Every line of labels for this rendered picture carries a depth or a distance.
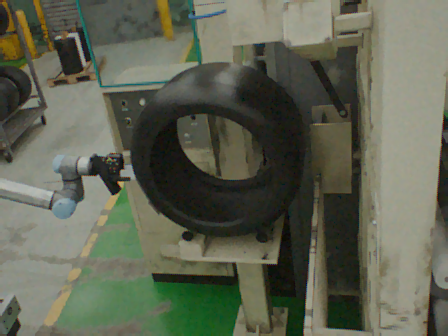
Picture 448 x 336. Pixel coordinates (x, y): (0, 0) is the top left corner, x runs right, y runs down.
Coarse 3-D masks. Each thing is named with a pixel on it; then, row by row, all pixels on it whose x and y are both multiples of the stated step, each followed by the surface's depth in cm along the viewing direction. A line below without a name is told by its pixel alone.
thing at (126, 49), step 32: (96, 0) 213; (128, 0) 209; (160, 0) 206; (96, 32) 220; (128, 32) 216; (160, 32) 213; (192, 32) 209; (96, 64) 228; (128, 64) 224; (160, 64) 220; (192, 64) 217
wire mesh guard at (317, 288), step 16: (320, 176) 176; (320, 208) 184; (320, 224) 179; (320, 240) 175; (320, 256) 176; (320, 272) 173; (320, 288) 170; (320, 304) 163; (304, 320) 115; (320, 320) 161
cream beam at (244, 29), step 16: (240, 0) 102; (256, 0) 102; (272, 0) 101; (336, 0) 98; (240, 16) 104; (256, 16) 103; (272, 16) 102; (336, 16) 99; (240, 32) 106; (256, 32) 105; (272, 32) 104; (336, 32) 101
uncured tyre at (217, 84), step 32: (224, 64) 154; (160, 96) 146; (192, 96) 140; (224, 96) 138; (256, 96) 139; (288, 96) 156; (160, 128) 146; (256, 128) 139; (288, 128) 142; (160, 160) 181; (288, 160) 143; (160, 192) 160; (192, 192) 186; (224, 192) 187; (256, 192) 182; (288, 192) 149; (192, 224) 162; (224, 224) 159; (256, 224) 156
